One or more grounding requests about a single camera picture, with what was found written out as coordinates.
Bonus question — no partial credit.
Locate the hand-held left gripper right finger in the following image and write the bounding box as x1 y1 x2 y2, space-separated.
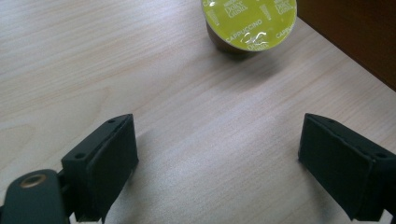
297 112 396 222

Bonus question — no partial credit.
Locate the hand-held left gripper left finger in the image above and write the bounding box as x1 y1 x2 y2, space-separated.
61 113 140 224

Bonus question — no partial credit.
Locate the wooden box with glass lid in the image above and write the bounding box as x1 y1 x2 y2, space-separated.
294 0 396 91

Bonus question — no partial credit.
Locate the green-lidded coffee capsule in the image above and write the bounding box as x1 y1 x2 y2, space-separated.
201 0 298 56

